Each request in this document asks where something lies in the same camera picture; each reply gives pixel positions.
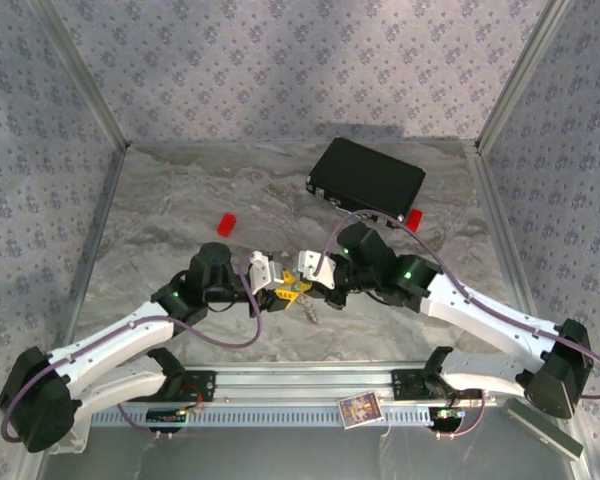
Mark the red plastic block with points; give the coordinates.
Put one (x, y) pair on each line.
(226, 224)
(414, 220)

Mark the small circuit board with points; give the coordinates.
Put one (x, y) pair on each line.
(447, 414)
(165, 416)

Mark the aluminium table side rail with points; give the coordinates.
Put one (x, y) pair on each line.
(99, 225)
(497, 225)

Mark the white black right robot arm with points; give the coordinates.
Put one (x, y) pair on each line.
(490, 317)

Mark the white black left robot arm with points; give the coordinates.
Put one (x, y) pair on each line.
(110, 345)

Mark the aluminium frame post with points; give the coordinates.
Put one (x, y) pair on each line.
(520, 75)
(82, 75)

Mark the grey metal bar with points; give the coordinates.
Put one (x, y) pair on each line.
(540, 430)

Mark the black case with metal latches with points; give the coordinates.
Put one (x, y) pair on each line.
(365, 175)

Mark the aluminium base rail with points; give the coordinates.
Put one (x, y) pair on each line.
(300, 385)

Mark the small printed card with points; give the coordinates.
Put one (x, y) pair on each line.
(361, 411)

